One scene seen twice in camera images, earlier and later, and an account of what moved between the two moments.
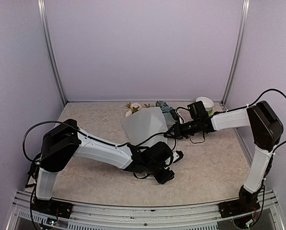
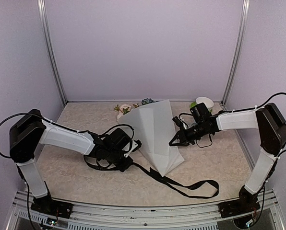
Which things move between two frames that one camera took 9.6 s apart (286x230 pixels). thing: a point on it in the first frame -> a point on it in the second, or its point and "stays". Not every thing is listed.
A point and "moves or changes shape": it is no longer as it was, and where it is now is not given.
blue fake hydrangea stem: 165,108 -> 148,100
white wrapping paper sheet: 152,124 stays
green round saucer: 210,112 -> 193,104
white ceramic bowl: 208,103 stays
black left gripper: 167,177 -> 128,163
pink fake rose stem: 134,107 -> 123,109
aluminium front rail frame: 102,216 stays
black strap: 32,173 moves or changes shape
